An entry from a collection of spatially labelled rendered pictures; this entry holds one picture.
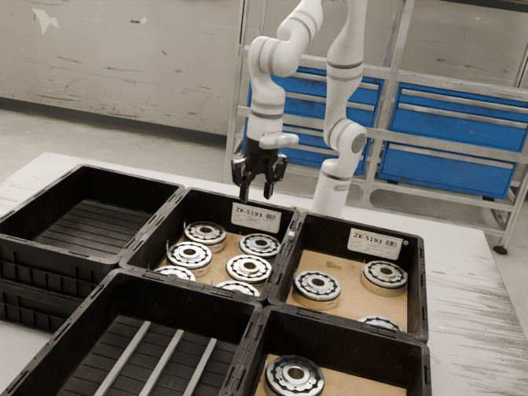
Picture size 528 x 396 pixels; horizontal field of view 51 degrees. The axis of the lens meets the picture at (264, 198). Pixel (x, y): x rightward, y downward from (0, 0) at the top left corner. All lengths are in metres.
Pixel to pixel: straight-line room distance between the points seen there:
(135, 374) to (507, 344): 0.92
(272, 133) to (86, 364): 0.57
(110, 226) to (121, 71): 2.93
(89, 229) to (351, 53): 0.77
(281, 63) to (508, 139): 2.29
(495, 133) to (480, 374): 2.02
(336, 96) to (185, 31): 2.70
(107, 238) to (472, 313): 0.96
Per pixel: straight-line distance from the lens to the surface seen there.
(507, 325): 1.61
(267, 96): 1.15
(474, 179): 3.32
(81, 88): 4.48
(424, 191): 3.29
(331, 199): 1.59
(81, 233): 1.42
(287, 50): 1.12
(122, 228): 1.44
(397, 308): 1.29
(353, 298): 1.28
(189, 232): 1.37
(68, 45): 4.44
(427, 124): 3.17
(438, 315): 1.54
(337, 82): 1.44
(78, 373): 1.05
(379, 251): 1.39
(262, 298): 1.05
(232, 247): 1.38
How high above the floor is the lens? 1.56
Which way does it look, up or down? 26 degrees down
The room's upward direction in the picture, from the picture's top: 8 degrees clockwise
